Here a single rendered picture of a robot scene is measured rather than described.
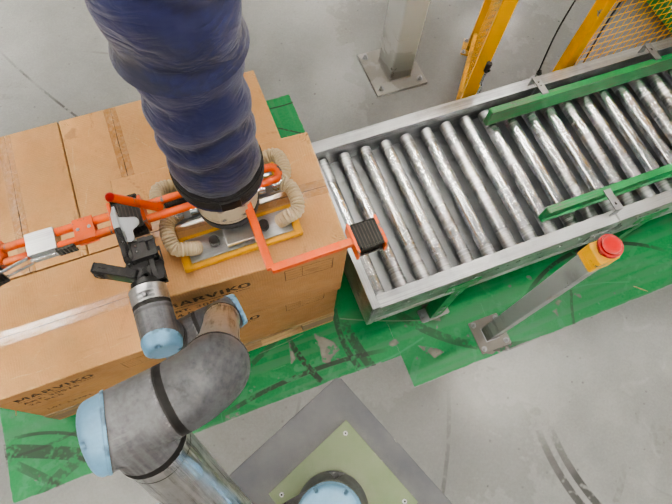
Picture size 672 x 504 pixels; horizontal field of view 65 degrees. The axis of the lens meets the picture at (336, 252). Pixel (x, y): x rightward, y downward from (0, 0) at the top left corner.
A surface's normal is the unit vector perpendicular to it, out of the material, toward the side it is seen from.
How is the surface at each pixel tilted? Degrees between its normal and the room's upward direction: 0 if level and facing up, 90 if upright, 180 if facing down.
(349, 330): 0
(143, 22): 81
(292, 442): 0
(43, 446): 0
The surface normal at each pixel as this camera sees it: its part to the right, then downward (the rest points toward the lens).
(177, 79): 0.13, 0.70
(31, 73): 0.05, -0.37
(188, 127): -0.03, 0.81
